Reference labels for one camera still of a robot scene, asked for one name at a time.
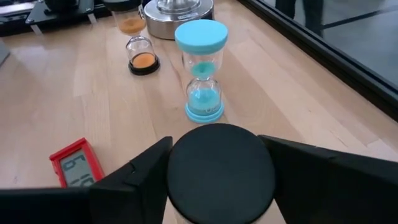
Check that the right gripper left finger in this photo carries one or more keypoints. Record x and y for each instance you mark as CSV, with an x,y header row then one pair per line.
x,y
93,205

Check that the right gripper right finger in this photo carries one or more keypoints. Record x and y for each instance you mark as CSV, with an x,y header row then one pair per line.
x,y
335,193

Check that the red digital timer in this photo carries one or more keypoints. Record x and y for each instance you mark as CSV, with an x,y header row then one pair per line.
x,y
77,165

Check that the red sand hourglass black caps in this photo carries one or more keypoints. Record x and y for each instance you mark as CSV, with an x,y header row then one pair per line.
x,y
220,174

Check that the mint green hourglass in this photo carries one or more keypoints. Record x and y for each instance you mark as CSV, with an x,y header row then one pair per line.
x,y
203,102

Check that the orange sand hourglass black caps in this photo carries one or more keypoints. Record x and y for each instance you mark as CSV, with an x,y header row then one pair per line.
x,y
141,60

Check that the person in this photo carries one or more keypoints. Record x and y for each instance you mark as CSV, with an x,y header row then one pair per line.
x,y
298,12

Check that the silver round metal base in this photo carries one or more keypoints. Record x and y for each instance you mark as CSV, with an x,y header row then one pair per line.
x,y
177,21

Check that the black table frame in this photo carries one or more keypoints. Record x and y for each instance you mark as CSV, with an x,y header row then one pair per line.
x,y
357,79

